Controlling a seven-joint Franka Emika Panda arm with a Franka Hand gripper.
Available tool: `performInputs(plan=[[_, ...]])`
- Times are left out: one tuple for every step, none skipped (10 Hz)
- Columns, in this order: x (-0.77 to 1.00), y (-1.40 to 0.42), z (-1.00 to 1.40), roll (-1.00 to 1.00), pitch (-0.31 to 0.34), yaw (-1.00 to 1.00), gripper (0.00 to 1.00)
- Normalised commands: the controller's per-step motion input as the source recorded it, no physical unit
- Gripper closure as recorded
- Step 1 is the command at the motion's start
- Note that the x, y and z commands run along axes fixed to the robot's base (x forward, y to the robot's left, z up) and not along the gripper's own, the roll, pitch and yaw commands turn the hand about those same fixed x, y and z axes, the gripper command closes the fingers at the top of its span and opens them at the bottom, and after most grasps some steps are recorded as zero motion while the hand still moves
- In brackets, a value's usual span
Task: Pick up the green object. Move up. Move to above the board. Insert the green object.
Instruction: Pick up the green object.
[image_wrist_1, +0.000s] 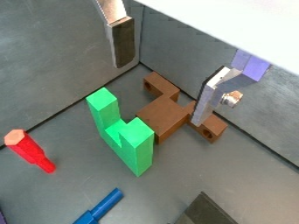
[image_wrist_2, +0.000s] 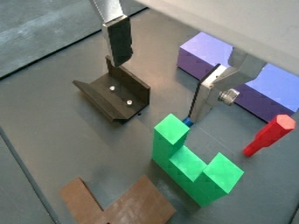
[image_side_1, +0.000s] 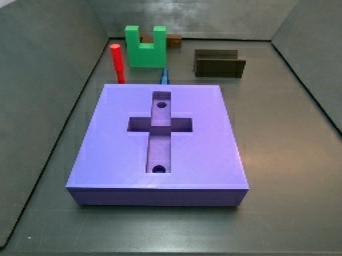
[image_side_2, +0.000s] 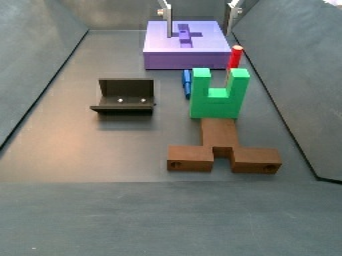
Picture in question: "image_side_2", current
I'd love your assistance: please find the purple board with cross slot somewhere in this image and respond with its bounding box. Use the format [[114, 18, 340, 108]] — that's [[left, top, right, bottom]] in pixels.
[[142, 21, 230, 70]]

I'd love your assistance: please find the green U-shaped block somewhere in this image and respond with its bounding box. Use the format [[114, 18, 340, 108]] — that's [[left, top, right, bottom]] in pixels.
[[189, 68, 249, 119]]

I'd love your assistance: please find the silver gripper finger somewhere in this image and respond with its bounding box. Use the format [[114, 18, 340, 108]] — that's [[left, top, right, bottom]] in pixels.
[[225, 0, 243, 34], [157, 0, 172, 38]]

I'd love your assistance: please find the red cylinder peg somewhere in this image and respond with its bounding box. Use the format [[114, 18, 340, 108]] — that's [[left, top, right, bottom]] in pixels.
[[226, 45, 243, 69]]

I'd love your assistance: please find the blue peg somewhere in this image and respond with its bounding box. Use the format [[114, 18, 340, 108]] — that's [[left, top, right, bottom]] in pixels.
[[181, 69, 190, 100]]

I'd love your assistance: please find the brown T-shaped block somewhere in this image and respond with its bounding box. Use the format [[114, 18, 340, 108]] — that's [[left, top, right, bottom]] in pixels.
[[166, 118, 281, 174]]

